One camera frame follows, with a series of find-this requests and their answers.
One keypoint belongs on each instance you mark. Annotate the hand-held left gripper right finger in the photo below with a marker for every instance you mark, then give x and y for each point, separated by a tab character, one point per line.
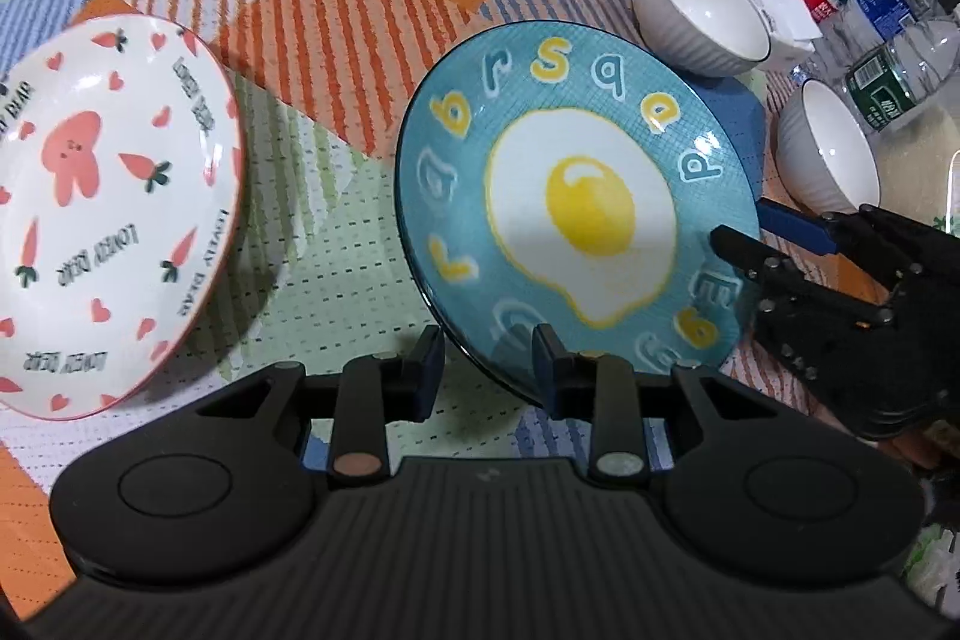
546	362

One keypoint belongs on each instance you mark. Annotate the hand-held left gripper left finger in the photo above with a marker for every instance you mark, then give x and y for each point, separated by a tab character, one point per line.
433	362

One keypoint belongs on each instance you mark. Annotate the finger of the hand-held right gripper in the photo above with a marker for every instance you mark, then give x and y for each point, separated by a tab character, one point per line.
795	225
750	254

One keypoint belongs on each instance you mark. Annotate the white ribbed bowl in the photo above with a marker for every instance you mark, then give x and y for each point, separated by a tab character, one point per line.
705	3
825	153

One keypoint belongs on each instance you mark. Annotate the blue fried egg plate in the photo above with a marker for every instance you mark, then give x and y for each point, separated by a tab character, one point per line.
570	197

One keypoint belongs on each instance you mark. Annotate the white carrot print plate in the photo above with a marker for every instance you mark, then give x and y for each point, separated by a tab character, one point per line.
112	212

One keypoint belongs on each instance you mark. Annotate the green label water bottle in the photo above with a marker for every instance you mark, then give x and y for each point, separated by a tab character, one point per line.
889	85

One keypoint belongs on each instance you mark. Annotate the blue label water bottle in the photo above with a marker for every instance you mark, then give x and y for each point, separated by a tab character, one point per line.
885	10

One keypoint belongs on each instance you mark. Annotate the patchwork tablecloth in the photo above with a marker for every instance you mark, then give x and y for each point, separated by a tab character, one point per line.
337	48

